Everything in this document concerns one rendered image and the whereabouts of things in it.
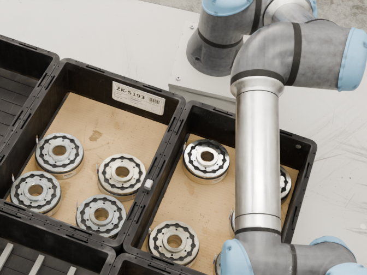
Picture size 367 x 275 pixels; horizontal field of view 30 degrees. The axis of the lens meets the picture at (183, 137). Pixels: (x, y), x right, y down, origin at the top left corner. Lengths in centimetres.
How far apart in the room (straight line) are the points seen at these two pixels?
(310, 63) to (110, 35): 84
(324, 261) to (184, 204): 45
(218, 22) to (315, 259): 72
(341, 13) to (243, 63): 206
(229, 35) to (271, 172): 60
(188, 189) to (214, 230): 11
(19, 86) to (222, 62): 49
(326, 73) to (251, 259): 37
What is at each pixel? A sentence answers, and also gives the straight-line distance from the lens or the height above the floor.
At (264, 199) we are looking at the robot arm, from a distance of 111.
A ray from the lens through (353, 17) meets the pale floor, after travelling 324.
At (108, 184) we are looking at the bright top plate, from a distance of 145.
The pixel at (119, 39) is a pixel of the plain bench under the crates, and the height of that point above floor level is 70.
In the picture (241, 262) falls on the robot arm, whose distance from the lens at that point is 107.
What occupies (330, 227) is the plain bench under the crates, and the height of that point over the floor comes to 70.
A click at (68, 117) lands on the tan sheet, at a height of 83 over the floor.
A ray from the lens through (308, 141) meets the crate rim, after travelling 150.
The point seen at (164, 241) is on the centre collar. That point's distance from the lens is 138.
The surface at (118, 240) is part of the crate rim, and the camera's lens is 130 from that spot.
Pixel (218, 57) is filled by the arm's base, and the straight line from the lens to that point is 170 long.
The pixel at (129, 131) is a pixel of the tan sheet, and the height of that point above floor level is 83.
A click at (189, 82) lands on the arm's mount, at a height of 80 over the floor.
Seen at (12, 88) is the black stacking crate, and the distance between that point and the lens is 165.
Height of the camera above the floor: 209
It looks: 53 degrees down
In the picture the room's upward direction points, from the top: 11 degrees clockwise
